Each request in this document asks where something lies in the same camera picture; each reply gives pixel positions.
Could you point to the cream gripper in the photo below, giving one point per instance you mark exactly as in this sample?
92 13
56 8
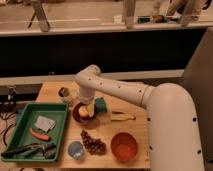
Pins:
90 109

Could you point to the yellow apple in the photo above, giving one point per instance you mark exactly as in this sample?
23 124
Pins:
83 112

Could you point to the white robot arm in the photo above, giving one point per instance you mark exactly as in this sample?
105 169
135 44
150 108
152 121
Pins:
173 130

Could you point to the green plastic tray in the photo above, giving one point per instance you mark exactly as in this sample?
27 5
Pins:
21 135

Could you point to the green sponge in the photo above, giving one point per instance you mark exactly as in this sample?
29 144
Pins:
101 105

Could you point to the dark purple plate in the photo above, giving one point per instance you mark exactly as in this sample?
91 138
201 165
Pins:
80 119

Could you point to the bunch of dark grapes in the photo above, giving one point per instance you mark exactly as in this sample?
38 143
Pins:
92 145

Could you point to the blue glass cup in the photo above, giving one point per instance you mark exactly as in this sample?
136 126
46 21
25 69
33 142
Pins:
76 150

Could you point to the grey folded cloth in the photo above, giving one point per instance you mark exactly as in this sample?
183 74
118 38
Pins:
45 124

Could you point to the orange bowl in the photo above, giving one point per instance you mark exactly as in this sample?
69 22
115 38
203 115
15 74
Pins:
124 147

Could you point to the black tongs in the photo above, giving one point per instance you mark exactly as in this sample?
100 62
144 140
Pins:
48 150

